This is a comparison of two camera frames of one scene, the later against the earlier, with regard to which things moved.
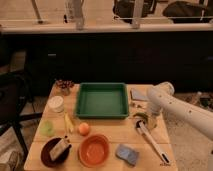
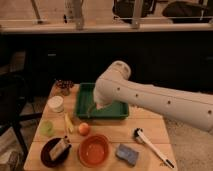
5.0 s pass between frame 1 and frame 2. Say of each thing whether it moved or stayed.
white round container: stayed
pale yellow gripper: moved
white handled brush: moved
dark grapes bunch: stayed
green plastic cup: stayed
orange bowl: stayed
